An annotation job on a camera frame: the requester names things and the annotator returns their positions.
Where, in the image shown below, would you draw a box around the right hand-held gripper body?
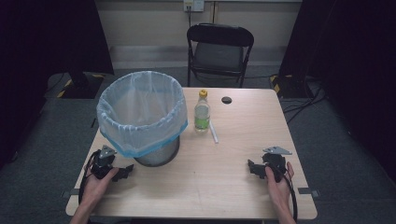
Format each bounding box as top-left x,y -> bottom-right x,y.
262,146 -> 293,183

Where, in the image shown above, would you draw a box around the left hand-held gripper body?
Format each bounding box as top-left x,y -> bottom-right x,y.
91,145 -> 118,180

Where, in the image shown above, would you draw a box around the metal mesh trash can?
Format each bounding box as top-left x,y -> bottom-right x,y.
134,135 -> 181,168

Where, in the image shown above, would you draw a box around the white straw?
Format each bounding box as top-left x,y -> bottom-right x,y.
208,120 -> 219,145

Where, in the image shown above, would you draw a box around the trash bin with blue liner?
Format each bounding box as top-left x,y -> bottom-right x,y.
96,70 -> 189,159

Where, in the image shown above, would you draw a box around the clear bottle with yellow cap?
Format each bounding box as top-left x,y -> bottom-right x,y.
193,89 -> 211,134

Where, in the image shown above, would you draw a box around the person's left hand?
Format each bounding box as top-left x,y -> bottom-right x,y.
81,167 -> 120,206

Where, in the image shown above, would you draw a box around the person's right hand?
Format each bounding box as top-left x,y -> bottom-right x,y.
264,161 -> 295,203

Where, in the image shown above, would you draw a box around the stand base with striped tape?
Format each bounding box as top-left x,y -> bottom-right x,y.
269,74 -> 313,100
55,72 -> 106,100

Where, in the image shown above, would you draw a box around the black folding chair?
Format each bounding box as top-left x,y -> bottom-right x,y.
186,22 -> 255,89

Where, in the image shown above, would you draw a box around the black curtain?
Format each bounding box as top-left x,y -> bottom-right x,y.
0,0 -> 115,171
278,0 -> 396,185

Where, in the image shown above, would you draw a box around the left hand-held gripper cable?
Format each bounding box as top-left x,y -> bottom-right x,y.
78,150 -> 101,205

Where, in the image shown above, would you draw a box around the hand-held gripper cable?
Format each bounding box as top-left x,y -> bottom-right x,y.
78,150 -> 101,205
279,167 -> 299,222

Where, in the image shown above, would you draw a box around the right hand-held gripper cable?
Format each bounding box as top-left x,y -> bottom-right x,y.
279,167 -> 299,222

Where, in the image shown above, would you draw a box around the grey table bracket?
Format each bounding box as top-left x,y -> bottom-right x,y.
60,188 -> 80,199
297,187 -> 321,199

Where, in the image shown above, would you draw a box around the black floor cables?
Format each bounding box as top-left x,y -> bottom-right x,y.
281,77 -> 327,125

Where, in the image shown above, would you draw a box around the white wall outlet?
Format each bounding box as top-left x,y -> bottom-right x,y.
183,0 -> 205,13

